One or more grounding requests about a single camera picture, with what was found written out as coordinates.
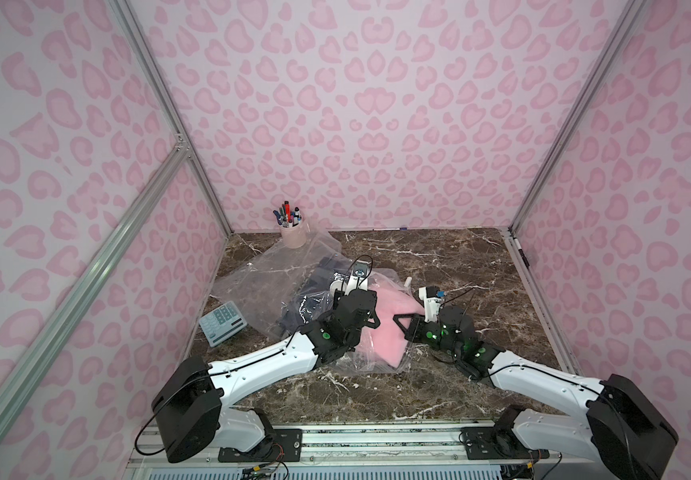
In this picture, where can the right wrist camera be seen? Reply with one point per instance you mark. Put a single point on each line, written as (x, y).
(432, 298)

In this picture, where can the clear plastic vacuum bag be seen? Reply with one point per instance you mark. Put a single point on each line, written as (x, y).
(294, 282)

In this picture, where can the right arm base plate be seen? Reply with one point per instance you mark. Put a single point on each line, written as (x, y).
(489, 443)

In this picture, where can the pink pen cup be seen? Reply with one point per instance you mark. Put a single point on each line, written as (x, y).
(294, 235)

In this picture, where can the pink fluffy blanket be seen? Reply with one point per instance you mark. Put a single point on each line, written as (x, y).
(386, 344)

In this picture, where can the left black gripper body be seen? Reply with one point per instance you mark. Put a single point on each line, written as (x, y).
(357, 303)

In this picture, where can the light blue calculator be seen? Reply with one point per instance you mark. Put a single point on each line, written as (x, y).
(222, 323)

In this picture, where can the black cap marker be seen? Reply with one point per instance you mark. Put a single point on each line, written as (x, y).
(297, 215)

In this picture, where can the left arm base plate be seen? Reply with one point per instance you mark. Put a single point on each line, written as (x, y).
(282, 444)

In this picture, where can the navy plaid blanket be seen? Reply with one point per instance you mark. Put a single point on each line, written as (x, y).
(313, 297)

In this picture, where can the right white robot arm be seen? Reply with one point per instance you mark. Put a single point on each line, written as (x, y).
(607, 421)

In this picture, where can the aluminium front rail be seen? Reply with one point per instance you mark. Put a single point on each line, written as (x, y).
(404, 450)

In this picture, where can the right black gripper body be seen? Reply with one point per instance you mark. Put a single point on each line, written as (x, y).
(423, 327)

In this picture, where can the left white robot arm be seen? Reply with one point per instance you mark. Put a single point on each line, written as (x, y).
(194, 409)

